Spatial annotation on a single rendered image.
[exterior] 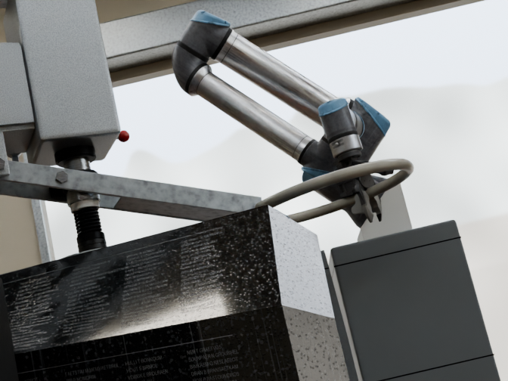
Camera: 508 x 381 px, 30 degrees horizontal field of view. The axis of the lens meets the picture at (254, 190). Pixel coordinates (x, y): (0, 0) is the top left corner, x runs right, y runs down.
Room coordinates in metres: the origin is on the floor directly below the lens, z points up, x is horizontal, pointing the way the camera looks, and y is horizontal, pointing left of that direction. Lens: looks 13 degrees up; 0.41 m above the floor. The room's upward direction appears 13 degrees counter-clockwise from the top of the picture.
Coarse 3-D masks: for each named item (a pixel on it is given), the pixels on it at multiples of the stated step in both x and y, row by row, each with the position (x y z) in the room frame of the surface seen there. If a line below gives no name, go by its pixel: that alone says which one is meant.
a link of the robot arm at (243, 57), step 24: (192, 24) 2.83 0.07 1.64; (216, 24) 2.82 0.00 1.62; (192, 48) 2.84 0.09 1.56; (216, 48) 2.85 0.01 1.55; (240, 48) 2.86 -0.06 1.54; (240, 72) 2.91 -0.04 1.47; (264, 72) 2.89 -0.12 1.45; (288, 72) 2.91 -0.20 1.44; (288, 96) 2.94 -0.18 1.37; (312, 96) 2.94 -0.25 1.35; (312, 120) 3.01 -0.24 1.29; (384, 120) 2.98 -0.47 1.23
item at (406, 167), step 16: (384, 160) 2.30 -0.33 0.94; (400, 160) 2.34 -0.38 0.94; (320, 176) 2.25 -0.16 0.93; (336, 176) 2.25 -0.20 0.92; (352, 176) 2.26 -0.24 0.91; (400, 176) 2.53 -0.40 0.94; (288, 192) 2.27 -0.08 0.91; (304, 192) 2.26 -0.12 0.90; (368, 192) 2.66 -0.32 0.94; (320, 208) 2.71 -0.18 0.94; (336, 208) 2.71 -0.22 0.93
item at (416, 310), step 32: (448, 224) 2.90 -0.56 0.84; (352, 256) 2.90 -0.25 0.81; (384, 256) 2.90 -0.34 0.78; (416, 256) 2.90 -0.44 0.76; (448, 256) 2.90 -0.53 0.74; (352, 288) 2.90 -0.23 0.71; (384, 288) 2.90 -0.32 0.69; (416, 288) 2.90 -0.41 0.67; (448, 288) 2.90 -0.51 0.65; (352, 320) 2.90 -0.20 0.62; (384, 320) 2.90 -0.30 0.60; (416, 320) 2.90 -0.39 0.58; (448, 320) 2.90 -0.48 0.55; (480, 320) 2.90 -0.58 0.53; (352, 352) 3.06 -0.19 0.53; (384, 352) 2.90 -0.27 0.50; (416, 352) 2.90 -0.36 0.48; (448, 352) 2.90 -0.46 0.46; (480, 352) 2.90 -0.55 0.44
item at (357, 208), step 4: (364, 192) 2.65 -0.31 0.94; (356, 196) 2.67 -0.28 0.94; (364, 196) 2.65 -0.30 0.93; (368, 196) 2.67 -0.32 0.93; (356, 200) 2.67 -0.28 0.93; (368, 200) 2.66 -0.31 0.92; (356, 204) 2.67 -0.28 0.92; (360, 204) 2.66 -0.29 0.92; (364, 204) 2.64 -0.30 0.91; (368, 204) 2.65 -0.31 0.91; (352, 208) 2.68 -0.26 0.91; (356, 208) 2.67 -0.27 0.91; (360, 208) 2.67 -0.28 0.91; (364, 208) 2.65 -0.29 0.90; (368, 208) 2.65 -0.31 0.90; (352, 212) 2.68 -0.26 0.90; (356, 212) 2.67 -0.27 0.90; (360, 212) 2.67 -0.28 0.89; (364, 212) 2.65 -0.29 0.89; (368, 212) 2.65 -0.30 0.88; (372, 212) 2.66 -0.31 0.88; (368, 216) 2.65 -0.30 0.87; (372, 216) 2.66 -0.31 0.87; (368, 220) 2.66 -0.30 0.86; (372, 220) 2.66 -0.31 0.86
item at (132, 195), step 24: (0, 168) 2.08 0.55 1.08; (24, 168) 2.13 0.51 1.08; (48, 168) 2.15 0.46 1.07; (0, 192) 2.21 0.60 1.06; (24, 192) 2.24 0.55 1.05; (48, 192) 2.26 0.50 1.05; (96, 192) 2.19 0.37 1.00; (120, 192) 2.21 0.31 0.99; (144, 192) 2.24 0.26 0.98; (168, 192) 2.26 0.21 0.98; (192, 192) 2.28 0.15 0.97; (216, 192) 2.31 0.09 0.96; (168, 216) 2.37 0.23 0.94; (192, 216) 2.37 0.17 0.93; (216, 216) 2.37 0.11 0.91
